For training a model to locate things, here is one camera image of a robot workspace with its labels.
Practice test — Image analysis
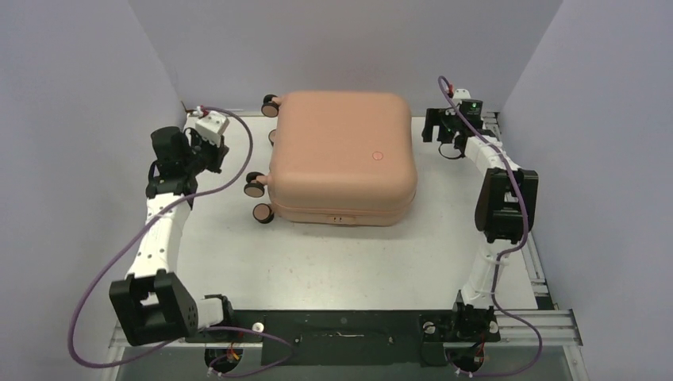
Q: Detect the aluminium frame rail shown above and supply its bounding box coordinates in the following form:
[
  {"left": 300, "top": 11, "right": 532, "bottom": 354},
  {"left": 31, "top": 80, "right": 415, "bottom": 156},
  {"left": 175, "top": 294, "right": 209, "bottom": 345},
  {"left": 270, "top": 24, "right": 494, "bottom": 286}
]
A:
[{"left": 130, "top": 107, "right": 579, "bottom": 379}]

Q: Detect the pink suitcase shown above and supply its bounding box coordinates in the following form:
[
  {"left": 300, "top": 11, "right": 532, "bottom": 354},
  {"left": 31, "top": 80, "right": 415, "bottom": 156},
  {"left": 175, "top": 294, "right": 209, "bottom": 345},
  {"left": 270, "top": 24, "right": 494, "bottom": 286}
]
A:
[{"left": 244, "top": 90, "right": 417, "bottom": 226}]

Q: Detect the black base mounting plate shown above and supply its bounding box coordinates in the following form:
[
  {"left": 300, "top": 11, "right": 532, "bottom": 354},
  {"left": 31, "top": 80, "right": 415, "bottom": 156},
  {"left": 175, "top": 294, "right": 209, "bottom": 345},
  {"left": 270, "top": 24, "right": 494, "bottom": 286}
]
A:
[{"left": 187, "top": 310, "right": 501, "bottom": 367}]

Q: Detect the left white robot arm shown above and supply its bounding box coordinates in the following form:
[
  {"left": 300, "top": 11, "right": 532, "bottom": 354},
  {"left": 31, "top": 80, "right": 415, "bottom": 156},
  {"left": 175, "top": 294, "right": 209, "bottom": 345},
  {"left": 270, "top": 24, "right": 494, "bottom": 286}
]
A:
[{"left": 109, "top": 126, "right": 237, "bottom": 346}]

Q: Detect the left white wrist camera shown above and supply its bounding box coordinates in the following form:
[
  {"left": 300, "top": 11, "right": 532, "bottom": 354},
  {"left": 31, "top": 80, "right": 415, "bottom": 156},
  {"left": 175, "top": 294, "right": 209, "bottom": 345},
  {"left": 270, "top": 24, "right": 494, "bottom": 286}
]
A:
[{"left": 194, "top": 111, "right": 229, "bottom": 147}]

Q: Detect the purple cable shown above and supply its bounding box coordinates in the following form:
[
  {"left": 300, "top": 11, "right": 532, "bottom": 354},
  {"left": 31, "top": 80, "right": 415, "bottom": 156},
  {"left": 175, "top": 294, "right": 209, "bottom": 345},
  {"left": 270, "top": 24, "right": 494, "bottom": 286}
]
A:
[
  {"left": 437, "top": 75, "right": 544, "bottom": 379},
  {"left": 67, "top": 106, "right": 295, "bottom": 379}
]

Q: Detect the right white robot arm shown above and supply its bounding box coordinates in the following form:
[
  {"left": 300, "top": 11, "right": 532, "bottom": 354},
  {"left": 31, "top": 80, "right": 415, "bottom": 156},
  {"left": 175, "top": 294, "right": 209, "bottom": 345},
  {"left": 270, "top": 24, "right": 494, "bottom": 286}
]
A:
[{"left": 421, "top": 99, "right": 539, "bottom": 341}]

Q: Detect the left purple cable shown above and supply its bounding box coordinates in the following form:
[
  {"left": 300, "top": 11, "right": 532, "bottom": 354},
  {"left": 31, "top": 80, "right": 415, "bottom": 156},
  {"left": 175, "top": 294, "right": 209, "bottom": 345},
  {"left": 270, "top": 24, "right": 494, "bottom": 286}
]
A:
[{"left": 67, "top": 106, "right": 295, "bottom": 379}]

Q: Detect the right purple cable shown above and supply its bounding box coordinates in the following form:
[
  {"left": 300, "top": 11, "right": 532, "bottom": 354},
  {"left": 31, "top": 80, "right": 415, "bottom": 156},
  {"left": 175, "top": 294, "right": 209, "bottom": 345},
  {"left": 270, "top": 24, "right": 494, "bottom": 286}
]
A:
[{"left": 437, "top": 75, "right": 544, "bottom": 379}]

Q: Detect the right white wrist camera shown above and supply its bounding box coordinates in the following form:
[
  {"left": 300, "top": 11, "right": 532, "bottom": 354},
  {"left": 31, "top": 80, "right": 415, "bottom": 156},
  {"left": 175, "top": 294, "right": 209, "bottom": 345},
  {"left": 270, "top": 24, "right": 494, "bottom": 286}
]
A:
[{"left": 452, "top": 88, "right": 471, "bottom": 105}]

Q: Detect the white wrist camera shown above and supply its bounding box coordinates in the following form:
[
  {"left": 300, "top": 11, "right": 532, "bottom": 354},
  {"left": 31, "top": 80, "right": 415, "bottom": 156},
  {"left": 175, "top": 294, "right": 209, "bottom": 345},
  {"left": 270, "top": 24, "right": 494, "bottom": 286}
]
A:
[
  {"left": 452, "top": 88, "right": 471, "bottom": 105},
  {"left": 194, "top": 111, "right": 229, "bottom": 147}
]

